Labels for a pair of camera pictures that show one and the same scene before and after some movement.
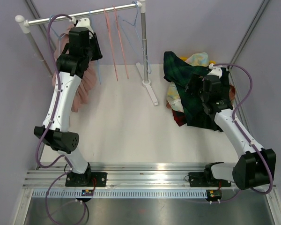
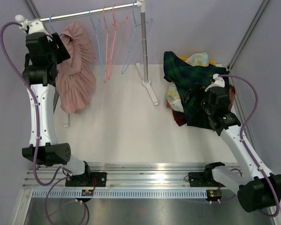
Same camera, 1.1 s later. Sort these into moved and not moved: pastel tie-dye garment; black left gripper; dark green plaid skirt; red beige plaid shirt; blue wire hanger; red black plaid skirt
Moved: black left gripper; blue wire hanger
Not moved: red black plaid skirt; pastel tie-dye garment; red beige plaid shirt; dark green plaid skirt
